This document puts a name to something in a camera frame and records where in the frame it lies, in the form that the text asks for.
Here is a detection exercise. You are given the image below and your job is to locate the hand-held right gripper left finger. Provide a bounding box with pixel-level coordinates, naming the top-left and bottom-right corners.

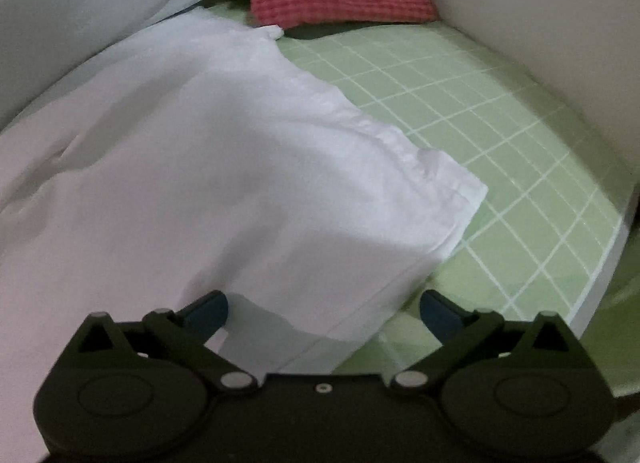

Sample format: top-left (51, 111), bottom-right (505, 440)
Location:
top-left (65, 290), bottom-right (261, 395)

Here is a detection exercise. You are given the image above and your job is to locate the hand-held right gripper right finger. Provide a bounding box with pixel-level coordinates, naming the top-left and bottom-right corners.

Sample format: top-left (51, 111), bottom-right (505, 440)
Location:
top-left (389, 289), bottom-right (579, 395)

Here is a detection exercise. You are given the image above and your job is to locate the large white garment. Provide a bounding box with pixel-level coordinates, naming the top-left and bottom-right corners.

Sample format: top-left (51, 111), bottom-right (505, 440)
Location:
top-left (0, 5), bottom-right (489, 376)

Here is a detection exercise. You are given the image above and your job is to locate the white mattress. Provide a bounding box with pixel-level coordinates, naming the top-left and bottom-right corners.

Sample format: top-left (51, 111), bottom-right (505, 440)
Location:
top-left (567, 208), bottom-right (638, 341)

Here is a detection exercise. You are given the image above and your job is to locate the green grid cutting mat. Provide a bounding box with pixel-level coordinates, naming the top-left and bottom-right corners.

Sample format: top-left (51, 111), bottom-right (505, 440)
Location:
top-left (200, 0), bottom-right (628, 374)

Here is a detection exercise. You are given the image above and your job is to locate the carrot printed pale blue quilt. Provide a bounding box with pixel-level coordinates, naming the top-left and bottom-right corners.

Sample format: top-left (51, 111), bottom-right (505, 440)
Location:
top-left (0, 0), bottom-right (331, 131)

